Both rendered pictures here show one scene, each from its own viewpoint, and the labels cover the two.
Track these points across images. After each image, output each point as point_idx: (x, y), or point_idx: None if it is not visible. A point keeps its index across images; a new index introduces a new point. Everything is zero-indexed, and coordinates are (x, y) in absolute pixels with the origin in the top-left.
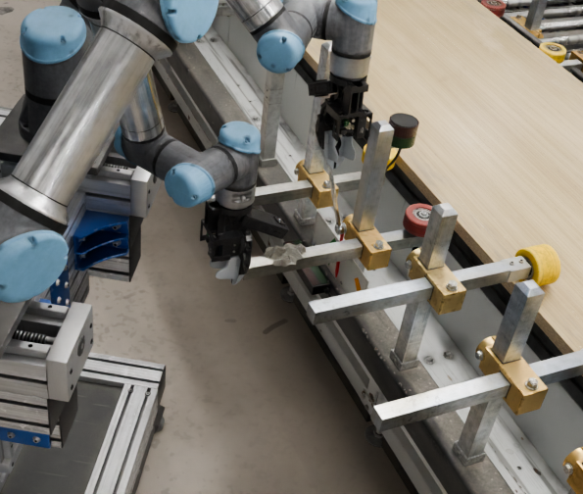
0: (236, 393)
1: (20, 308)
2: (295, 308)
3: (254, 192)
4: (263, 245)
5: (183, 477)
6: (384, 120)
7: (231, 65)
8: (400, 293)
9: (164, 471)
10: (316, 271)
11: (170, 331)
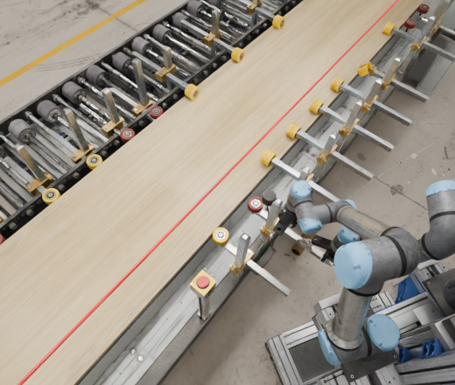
0: (232, 325)
1: (447, 271)
2: None
3: None
4: None
5: (281, 319)
6: (190, 244)
7: None
8: (321, 187)
9: (284, 328)
10: (266, 253)
11: (215, 376)
